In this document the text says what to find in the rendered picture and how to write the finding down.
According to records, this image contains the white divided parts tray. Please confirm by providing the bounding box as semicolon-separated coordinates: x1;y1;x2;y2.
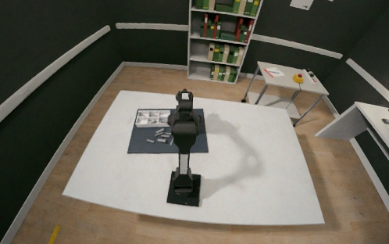
136;110;170;127

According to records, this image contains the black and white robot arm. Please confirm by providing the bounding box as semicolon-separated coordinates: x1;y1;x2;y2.
171;89;199;196

